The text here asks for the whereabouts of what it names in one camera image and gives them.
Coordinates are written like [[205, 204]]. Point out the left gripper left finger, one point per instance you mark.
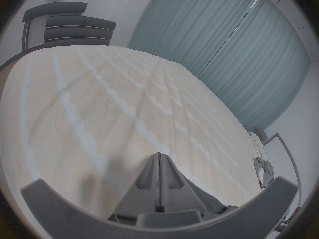
[[147, 195]]

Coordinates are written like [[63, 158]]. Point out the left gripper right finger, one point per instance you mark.
[[174, 195]]

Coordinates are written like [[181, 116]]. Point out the black T-shirt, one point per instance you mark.
[[211, 203]]

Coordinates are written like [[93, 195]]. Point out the pile of clothes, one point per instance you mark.
[[265, 173]]

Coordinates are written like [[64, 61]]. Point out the bed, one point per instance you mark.
[[99, 108]]

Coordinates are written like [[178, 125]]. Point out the white printed pillow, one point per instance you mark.
[[259, 146]]

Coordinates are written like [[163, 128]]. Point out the grey bedside table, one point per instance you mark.
[[259, 131]]

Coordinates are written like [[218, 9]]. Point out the blue-green curtain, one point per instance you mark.
[[269, 66], [184, 26]]

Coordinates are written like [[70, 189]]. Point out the black chest of drawers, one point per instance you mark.
[[77, 31]]

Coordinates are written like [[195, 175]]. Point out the black dressing table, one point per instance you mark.
[[54, 10]]

